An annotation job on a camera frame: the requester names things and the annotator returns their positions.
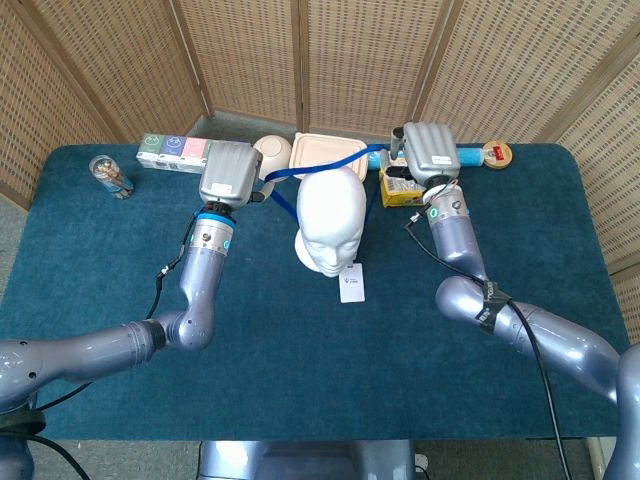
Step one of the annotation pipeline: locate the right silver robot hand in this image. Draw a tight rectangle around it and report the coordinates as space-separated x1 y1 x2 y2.
387 121 460 189

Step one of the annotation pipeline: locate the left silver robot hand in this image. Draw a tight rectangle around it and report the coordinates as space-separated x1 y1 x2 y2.
198 140 275 207

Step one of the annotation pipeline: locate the blue lanyard ribbon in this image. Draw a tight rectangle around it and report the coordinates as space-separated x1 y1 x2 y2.
263 143 396 269

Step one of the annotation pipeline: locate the white plastic ID badge card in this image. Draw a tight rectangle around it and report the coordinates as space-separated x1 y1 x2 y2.
338 263 366 304

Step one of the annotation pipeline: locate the light blue roll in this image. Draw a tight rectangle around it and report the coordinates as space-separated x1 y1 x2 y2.
368 144 485 171

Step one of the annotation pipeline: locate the beige upturned bowl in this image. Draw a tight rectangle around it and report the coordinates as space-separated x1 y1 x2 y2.
252 134 294 201

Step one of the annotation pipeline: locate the yellow snack bag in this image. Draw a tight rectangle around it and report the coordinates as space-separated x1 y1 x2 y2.
378 167 426 209

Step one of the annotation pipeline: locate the pastel tissue multipack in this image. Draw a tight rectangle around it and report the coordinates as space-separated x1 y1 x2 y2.
136 133 211 175

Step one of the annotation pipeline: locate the round tin with red label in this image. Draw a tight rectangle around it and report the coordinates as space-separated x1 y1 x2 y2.
480 140 514 171

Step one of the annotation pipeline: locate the beige lidded food container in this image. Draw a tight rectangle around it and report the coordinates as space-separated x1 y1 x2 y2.
288 132 370 182

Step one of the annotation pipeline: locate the woven folding screen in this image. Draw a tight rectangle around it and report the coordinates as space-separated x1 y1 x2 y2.
0 0 640 371

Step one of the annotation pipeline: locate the white foam mannequin head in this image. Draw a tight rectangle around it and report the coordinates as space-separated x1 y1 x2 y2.
293 167 368 279

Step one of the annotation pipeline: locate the clear jar of sticks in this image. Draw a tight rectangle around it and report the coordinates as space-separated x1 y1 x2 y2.
88 154 135 200

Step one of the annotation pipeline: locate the teal table cloth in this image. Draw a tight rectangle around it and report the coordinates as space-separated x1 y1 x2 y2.
0 143 632 442

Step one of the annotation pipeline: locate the grey robot torso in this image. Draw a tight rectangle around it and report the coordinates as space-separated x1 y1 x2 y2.
198 439 419 480

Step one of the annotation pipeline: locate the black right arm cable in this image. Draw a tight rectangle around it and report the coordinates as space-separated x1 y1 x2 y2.
403 189 574 480

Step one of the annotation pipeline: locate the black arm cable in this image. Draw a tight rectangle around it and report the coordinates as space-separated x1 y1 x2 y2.
0 214 196 480
403 189 574 480

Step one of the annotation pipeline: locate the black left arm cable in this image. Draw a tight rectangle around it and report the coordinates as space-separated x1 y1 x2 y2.
0 214 196 480

